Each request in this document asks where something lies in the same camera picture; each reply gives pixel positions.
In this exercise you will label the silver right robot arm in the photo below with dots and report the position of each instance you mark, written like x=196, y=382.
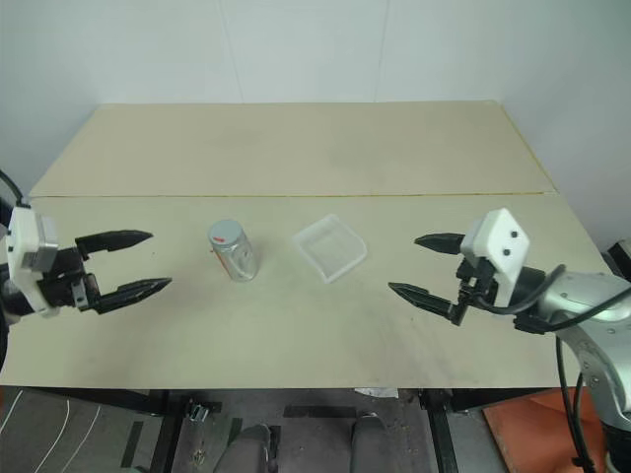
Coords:
x=596, y=315

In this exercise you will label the clear plastic container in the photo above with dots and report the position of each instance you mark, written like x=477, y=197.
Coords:
x=329, y=246

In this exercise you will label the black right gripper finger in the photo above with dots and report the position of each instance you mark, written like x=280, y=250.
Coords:
x=441, y=243
x=426, y=298

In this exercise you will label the small metal bracket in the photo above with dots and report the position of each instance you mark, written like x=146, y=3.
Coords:
x=198, y=413

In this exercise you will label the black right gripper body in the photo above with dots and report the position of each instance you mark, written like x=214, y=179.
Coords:
x=477, y=283

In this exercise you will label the black floor tape strip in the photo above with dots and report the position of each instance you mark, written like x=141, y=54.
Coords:
x=320, y=410

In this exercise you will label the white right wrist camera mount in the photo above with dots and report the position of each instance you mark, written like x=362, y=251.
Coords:
x=500, y=241

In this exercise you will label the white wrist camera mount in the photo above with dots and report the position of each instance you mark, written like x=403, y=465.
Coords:
x=500, y=241
x=22, y=246

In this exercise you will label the light blue jar lid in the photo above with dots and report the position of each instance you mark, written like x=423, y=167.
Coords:
x=226, y=234

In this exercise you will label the clear plastic jar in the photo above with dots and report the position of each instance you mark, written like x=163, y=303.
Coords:
x=239, y=261

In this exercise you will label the orange floor mat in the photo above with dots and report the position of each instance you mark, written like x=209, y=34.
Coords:
x=537, y=419

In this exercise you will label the black box with silver edge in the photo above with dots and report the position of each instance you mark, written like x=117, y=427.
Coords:
x=620, y=261

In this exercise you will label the grey rounded robot foot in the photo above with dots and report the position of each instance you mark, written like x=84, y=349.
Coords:
x=254, y=448
x=371, y=441

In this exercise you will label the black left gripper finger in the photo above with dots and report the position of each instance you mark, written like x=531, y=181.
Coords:
x=133, y=292
x=118, y=240

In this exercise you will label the crumpled white paper scrap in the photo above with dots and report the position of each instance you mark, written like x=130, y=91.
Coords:
x=377, y=391

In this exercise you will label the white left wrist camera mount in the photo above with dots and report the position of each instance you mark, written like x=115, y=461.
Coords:
x=22, y=246

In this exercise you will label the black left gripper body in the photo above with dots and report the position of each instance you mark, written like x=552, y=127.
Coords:
x=66, y=283

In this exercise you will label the black table frame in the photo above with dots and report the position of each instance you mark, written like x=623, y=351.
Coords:
x=162, y=428

